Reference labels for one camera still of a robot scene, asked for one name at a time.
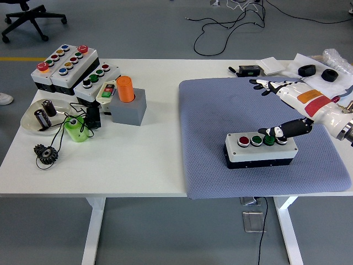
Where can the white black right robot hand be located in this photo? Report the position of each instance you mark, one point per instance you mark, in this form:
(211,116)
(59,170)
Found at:
(309,102)

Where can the white four-button control box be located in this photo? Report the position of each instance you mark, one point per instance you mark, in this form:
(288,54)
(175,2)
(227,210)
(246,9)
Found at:
(262,154)

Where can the four-button box with selector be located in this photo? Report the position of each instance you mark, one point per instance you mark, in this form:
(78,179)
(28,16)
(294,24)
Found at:
(80,89)

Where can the five-button box with mushroom button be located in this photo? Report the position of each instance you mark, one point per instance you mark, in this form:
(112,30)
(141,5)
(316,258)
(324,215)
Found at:
(41,78)
(64,81)

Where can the white paper sheet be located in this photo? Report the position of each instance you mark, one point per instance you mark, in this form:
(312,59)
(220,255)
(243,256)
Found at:
(300,62)

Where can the clear bubble wrap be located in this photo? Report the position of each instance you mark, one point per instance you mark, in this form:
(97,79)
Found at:
(335,59)

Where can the black device with green label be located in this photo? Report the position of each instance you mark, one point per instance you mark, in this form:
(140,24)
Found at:
(248,70)

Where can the grey-blue textured mat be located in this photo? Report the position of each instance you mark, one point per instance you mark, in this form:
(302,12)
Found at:
(220,124)

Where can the open metal floor socket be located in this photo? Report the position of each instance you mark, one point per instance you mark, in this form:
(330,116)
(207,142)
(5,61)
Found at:
(249,201)

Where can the closed metal floor socket plate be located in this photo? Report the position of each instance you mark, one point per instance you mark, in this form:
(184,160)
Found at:
(252,222)

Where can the white table leg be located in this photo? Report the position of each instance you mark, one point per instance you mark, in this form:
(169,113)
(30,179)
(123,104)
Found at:
(289,234)
(92,234)

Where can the grey block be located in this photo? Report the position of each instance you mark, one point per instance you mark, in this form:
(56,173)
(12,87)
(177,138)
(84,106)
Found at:
(127,114)

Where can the orange cylinder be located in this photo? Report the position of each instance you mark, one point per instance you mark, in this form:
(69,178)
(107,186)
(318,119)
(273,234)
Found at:
(124,89)

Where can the black power adapter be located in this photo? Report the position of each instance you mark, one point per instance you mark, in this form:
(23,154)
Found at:
(93,117)

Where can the green plastic cylinder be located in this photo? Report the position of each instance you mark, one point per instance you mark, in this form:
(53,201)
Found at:
(77,135)

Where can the black capacitor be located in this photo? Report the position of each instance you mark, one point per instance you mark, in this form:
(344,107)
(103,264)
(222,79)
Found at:
(42,118)
(49,108)

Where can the black metal gear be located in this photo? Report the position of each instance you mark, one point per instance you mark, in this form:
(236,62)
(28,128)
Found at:
(41,151)

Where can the silver metal dish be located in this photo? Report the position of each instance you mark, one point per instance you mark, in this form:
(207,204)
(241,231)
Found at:
(30,118)

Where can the black office chair base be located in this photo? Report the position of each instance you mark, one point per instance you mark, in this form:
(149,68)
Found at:
(27,13)

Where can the person's shoe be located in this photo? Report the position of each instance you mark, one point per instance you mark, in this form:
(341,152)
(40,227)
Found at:
(5,98)

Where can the white wall switch plate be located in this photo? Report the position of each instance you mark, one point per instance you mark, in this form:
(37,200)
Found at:
(271,64)

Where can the cream red-green switch box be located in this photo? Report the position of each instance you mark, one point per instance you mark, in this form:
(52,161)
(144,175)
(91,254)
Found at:
(103,100)

